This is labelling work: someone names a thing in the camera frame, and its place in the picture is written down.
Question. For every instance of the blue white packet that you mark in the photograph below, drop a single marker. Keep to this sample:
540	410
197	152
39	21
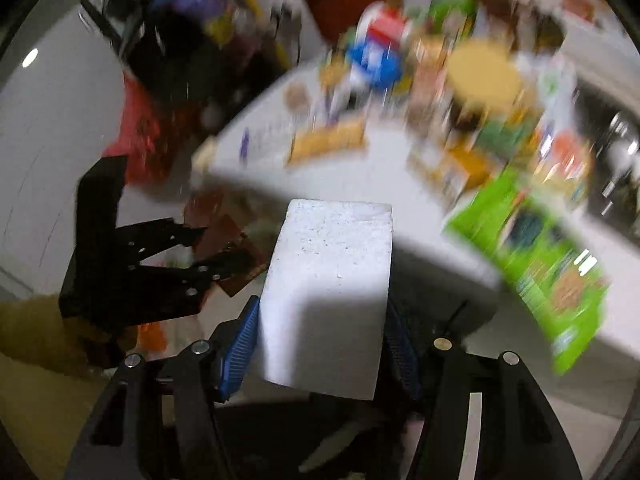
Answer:
375	62

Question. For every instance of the yellow printed box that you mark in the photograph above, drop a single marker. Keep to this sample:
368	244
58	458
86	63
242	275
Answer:
445	172

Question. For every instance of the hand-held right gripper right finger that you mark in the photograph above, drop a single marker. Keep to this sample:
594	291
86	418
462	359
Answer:
400	350

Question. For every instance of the white foam block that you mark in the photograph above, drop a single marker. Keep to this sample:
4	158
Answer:
325	290

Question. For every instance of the yellow cracker packet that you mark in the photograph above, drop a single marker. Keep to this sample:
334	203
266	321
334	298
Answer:
327	141

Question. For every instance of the red plastic bag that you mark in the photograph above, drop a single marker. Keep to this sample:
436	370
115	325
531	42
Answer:
142	130

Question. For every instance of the green snack box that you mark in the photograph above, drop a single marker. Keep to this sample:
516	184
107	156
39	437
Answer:
530	270

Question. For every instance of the orange white packet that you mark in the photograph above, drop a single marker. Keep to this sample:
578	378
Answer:
567	165

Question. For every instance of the shiny metal kitchenware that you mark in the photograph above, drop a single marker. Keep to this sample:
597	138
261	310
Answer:
617	160

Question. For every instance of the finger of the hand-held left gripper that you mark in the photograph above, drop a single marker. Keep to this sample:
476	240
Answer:
195	280
160	237

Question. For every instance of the black basket of items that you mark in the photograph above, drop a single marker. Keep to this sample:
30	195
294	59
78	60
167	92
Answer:
170	60

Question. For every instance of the brown wrapper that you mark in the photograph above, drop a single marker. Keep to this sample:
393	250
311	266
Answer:
225	235

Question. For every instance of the orange wrapper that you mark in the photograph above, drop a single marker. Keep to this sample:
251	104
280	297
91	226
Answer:
152	337

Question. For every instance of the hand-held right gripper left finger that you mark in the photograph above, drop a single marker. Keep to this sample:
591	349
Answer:
240	345

